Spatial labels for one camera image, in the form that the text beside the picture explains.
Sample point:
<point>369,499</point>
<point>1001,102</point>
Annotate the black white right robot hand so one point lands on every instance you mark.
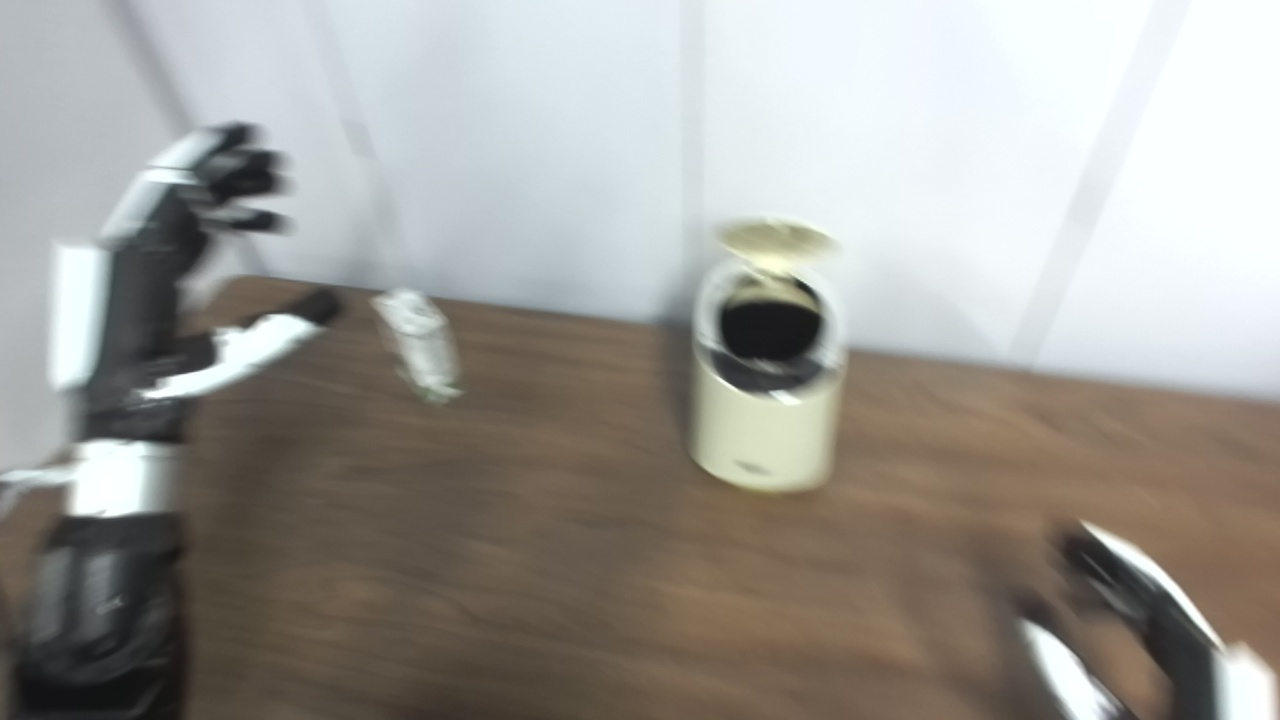
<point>1170,640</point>

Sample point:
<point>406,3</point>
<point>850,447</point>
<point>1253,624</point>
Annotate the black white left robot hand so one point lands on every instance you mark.
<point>140,290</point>

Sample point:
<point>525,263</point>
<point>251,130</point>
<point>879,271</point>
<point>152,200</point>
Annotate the white green milk carton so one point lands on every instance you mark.
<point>422,345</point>

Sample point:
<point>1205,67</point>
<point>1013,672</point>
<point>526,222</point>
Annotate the cream round bin lid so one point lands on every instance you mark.
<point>775,242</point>

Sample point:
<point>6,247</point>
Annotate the cream-colored round bin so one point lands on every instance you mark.
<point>760,430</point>

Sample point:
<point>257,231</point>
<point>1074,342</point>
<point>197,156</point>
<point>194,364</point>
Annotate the black bin liner bag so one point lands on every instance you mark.
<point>770,330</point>

